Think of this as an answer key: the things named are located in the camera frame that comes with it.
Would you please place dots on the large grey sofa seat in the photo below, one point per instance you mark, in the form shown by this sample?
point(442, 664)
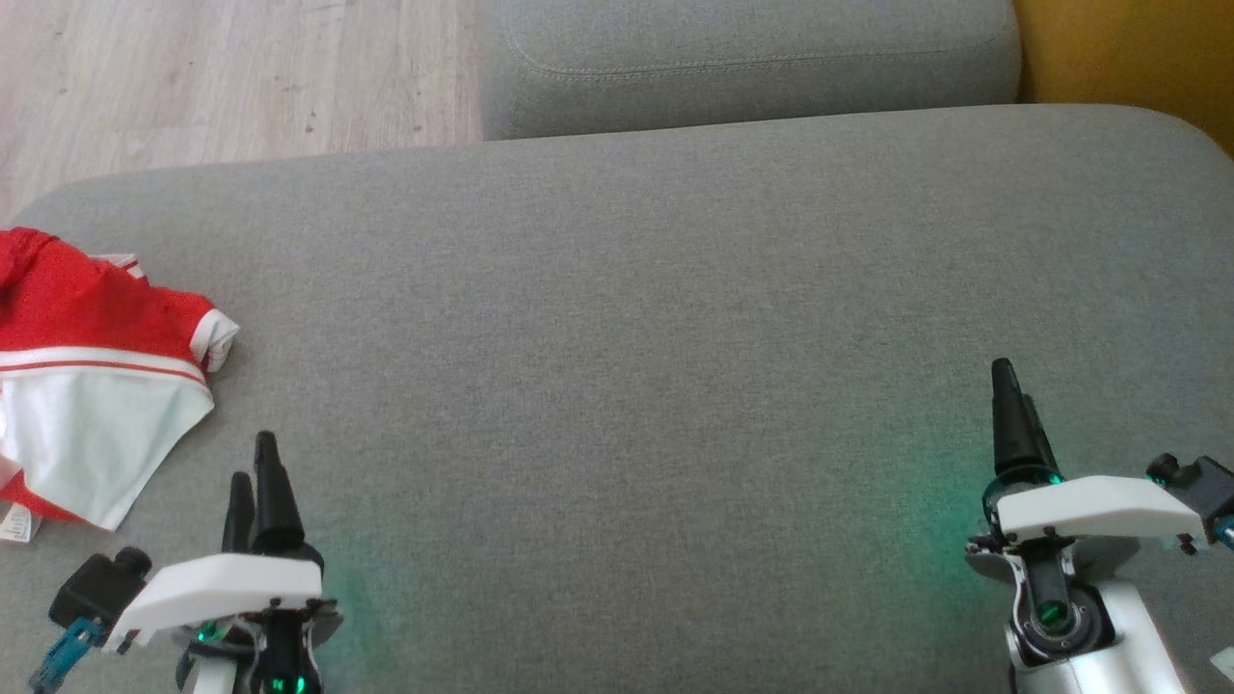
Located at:
point(627, 386)

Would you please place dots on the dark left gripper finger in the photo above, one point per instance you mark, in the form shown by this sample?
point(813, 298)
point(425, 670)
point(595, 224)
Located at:
point(238, 520)
point(275, 511)

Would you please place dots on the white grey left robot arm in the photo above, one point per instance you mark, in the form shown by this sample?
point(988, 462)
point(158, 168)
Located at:
point(280, 655)

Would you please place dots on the yellow sofa backrest cushion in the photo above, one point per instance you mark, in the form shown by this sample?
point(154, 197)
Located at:
point(1138, 48)

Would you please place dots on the grey sofa seat cushion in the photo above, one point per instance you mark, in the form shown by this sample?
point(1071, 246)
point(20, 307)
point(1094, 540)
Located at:
point(752, 58)

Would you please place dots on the red and white shirt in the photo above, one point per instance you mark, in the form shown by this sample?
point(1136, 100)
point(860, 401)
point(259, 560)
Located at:
point(96, 434)

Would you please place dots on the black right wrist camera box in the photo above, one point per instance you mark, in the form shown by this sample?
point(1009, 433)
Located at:
point(1210, 487)

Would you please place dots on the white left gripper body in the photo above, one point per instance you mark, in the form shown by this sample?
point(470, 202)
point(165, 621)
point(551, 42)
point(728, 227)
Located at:
point(212, 588)

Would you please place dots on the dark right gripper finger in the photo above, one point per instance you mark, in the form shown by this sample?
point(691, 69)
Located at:
point(1042, 451)
point(1010, 434)

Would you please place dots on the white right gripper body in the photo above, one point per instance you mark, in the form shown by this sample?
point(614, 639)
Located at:
point(1099, 506)

